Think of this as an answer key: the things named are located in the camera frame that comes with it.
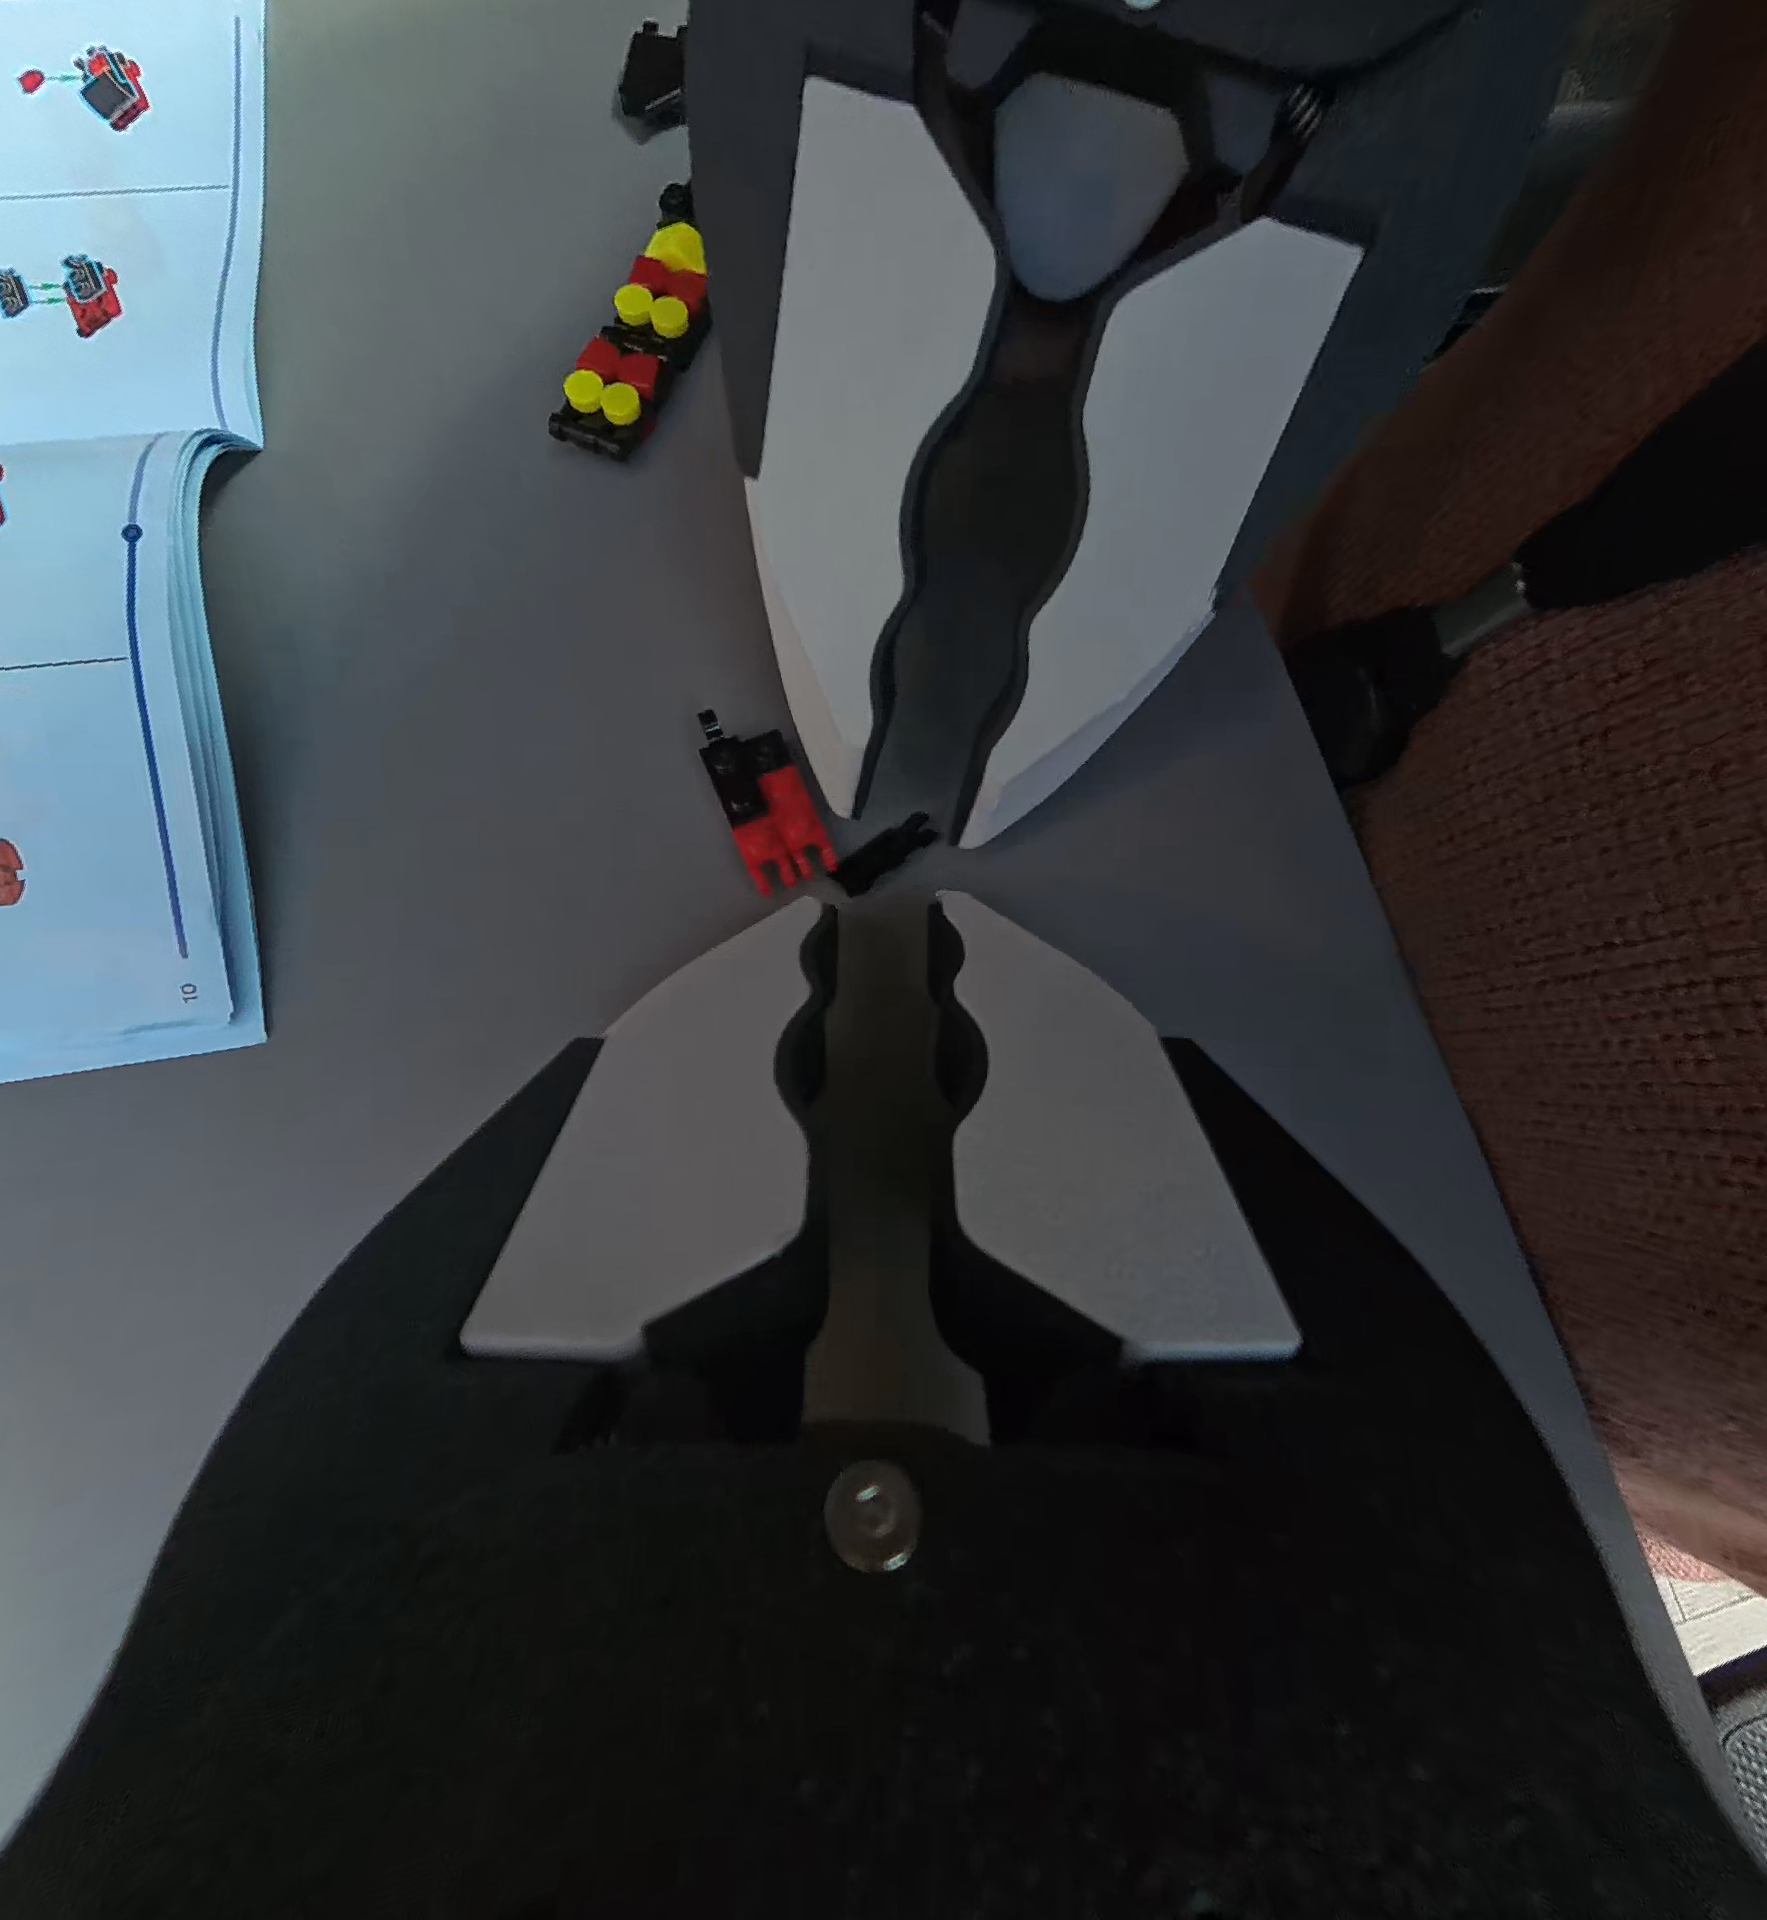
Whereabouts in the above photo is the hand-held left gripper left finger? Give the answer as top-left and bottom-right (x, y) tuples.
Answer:
(460, 901), (841, 1425)

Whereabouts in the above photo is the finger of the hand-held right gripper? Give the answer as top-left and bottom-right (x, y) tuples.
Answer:
(959, 218), (1365, 850)
(743, 75), (1013, 816)

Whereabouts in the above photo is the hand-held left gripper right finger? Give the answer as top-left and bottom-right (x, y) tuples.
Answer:
(930, 895), (1303, 1427)

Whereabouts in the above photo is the red black toy brick assembly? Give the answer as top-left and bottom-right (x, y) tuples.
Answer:
(692, 711), (841, 896)

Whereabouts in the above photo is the small black clip toy piece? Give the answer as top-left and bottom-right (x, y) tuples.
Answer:
(826, 812), (939, 896)

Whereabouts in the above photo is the grey desk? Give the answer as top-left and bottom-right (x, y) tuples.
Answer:
(0, 0), (1767, 1920)

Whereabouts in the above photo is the yellow red black brick assembly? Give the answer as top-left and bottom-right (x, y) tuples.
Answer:
(549, 180), (714, 460)

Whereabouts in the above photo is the small black toy brick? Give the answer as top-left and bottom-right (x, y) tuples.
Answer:
(617, 18), (692, 140)

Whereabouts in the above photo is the toy brick instruction booklet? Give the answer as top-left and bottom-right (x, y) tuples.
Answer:
(0, 0), (268, 1097)

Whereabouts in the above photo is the black drawstring with metal tip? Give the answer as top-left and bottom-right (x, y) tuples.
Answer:
(1272, 302), (1767, 788)

